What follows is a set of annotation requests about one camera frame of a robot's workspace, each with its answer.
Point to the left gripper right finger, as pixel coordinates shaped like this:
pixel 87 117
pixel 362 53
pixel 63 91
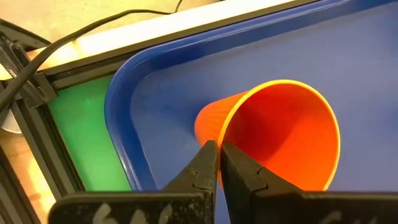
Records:
pixel 248 199

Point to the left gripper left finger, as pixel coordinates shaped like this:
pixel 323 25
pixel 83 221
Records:
pixel 189 205

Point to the orange plastic cup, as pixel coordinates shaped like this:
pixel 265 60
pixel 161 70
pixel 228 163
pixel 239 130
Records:
pixel 280 130

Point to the blue plastic tray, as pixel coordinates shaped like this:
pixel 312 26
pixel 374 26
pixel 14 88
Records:
pixel 174 124

